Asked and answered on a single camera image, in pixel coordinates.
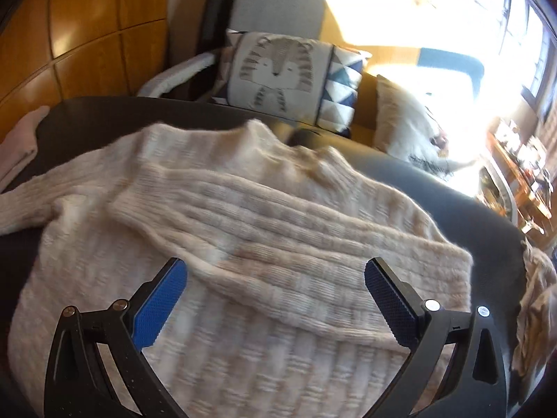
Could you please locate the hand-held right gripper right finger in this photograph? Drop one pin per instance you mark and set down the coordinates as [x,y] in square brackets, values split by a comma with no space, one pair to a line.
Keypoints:
[391,309]

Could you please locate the cream knitted sweater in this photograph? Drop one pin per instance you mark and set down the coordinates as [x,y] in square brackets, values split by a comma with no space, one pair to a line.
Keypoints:
[261,226]

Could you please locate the wooden desk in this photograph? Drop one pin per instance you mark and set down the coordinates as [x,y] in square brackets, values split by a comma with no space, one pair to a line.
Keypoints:
[518,174]

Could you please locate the tiger print cushion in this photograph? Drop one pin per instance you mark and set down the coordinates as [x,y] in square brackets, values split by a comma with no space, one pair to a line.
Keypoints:
[278,74]

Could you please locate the black rolled mat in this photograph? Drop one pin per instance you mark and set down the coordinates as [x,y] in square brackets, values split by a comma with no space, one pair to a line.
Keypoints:
[222,8]

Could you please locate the white deer print cushion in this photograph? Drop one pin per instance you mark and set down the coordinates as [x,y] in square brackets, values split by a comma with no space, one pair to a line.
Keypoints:
[404,126]

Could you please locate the large barred window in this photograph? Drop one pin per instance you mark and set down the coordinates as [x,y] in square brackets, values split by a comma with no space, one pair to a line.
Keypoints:
[513,21]

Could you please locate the pink folded garment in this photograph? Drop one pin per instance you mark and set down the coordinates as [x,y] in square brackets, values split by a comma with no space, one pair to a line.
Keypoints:
[19,143]

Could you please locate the clutter of small desk items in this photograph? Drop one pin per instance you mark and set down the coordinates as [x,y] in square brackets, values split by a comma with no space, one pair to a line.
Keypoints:
[531,148]

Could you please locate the tan smooth garment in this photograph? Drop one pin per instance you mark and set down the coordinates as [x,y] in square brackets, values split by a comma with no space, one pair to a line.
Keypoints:
[535,339]

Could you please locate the grey yellow blue sofa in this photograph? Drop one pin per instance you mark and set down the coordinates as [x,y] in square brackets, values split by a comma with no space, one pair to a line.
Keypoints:
[278,8]

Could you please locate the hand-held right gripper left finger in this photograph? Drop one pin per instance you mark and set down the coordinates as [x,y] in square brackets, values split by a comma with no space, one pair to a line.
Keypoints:
[159,309]

